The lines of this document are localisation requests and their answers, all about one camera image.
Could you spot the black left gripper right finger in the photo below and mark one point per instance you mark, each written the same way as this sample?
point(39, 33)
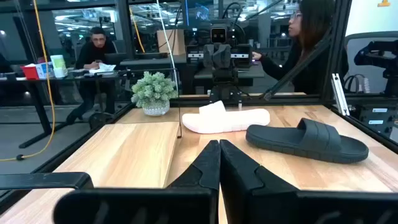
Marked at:
point(264, 202)

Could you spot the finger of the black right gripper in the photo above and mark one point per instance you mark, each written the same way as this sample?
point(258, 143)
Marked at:
point(211, 56)
point(224, 56)

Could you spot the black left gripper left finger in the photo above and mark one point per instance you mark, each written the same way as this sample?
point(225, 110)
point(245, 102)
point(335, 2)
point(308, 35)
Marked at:
point(186, 202)

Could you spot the white slide sandal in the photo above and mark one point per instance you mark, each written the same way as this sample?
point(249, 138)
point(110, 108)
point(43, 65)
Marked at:
point(224, 121)

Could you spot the black slide sandal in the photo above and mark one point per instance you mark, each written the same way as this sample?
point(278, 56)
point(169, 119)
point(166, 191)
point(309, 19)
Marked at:
point(311, 140)

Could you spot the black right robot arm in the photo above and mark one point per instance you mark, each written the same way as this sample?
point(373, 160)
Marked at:
point(225, 90)

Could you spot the cardboard box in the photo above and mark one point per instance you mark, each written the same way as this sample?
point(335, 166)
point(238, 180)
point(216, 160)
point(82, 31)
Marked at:
point(178, 43)

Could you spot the monitor with blue screen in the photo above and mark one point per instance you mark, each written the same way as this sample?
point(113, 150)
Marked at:
point(202, 14)

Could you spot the thin white rod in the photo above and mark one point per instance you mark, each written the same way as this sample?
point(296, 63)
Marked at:
point(168, 49)

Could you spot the dark grey desk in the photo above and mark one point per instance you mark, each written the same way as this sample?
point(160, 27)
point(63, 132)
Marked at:
point(155, 62)

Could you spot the green succulent in woven pot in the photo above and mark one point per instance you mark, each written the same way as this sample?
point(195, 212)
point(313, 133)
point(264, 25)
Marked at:
point(154, 90)

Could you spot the person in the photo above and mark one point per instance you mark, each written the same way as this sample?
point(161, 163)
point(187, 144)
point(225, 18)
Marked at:
point(94, 53)
point(311, 71)

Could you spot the black laptop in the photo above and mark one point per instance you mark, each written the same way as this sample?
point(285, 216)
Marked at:
point(115, 59)

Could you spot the white papers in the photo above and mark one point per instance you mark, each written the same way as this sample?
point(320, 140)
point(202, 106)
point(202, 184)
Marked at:
point(104, 68)

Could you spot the black control box white labels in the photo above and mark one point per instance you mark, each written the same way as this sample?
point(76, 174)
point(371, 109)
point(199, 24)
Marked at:
point(363, 115)

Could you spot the black background machine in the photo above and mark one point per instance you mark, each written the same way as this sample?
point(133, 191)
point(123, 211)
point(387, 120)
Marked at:
point(382, 59)

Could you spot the white wipes canister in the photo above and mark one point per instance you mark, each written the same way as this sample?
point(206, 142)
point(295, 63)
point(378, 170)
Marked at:
point(59, 65)

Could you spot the white and blue carton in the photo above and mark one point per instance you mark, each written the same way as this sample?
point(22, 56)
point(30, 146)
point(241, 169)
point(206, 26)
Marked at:
point(42, 71)

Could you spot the black office desk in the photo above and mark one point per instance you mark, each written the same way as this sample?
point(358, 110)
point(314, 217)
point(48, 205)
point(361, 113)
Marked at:
point(38, 105)

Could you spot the red box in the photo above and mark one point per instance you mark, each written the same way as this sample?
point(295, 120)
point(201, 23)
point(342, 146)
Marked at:
point(29, 73)

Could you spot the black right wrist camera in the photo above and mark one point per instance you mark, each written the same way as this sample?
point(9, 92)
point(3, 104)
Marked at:
point(219, 35)

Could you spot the silver aluminium bracket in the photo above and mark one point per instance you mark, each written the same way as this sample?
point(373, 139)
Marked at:
point(339, 93)

